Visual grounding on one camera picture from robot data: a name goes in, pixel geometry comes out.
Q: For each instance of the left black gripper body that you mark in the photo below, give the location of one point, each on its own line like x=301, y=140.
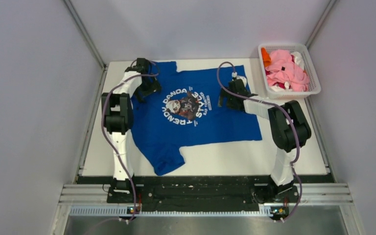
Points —
x=147, y=88

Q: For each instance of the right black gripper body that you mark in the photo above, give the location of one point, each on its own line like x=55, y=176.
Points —
x=230, y=103

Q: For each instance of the blue panda t shirt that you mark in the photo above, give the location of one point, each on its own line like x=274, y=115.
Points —
x=186, y=113

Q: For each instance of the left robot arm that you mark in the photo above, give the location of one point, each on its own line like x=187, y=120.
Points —
x=117, y=117

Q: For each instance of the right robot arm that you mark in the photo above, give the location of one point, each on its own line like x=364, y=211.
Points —
x=288, y=125

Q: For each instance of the orange garment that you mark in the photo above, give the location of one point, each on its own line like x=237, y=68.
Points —
x=265, y=57

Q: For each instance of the red garment in basket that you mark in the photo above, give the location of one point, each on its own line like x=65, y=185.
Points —
x=282, y=86

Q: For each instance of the pink t shirt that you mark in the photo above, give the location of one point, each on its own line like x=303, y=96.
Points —
x=283, y=69

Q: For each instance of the white plastic laundry basket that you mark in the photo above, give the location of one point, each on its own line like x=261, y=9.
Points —
x=314, y=84

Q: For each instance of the white garment in basket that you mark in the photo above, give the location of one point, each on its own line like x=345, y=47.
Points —
x=298, y=59

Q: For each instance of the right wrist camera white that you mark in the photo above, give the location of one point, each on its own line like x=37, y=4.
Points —
x=236, y=77

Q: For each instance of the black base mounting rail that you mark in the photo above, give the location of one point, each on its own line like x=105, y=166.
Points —
x=195, y=193

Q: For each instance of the white slotted cable duct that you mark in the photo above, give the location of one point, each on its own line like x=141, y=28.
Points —
x=127, y=211

